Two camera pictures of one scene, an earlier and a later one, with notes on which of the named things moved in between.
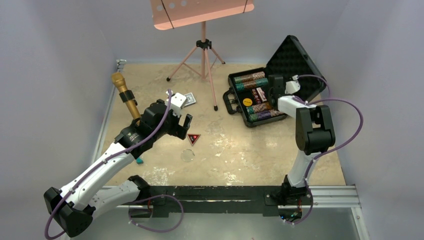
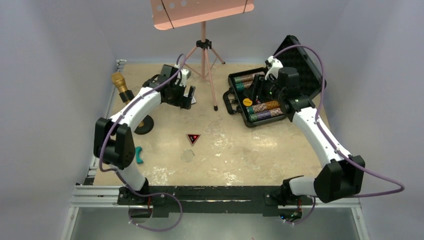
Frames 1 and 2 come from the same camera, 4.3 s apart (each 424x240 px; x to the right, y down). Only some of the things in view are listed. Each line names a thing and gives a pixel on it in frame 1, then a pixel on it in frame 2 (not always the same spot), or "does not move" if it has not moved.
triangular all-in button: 193,138 does not move
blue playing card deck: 190,99 does not move
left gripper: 178,130 to 182,102
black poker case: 248,93 does not move
